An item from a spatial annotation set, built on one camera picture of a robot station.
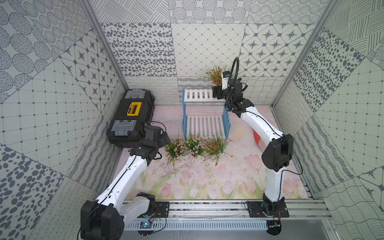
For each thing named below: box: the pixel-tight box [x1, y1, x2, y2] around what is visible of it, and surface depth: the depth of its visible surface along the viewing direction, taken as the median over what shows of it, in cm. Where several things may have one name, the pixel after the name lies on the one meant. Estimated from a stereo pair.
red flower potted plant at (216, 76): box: [203, 60, 228, 95], surface depth 78 cm
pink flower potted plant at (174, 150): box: [165, 137, 190, 169], surface depth 83 cm
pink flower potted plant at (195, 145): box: [184, 133, 205, 159], surface depth 81 cm
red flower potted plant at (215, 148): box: [203, 135, 233, 166], surface depth 85 cm
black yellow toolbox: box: [106, 89, 156, 149], surface depth 94 cm
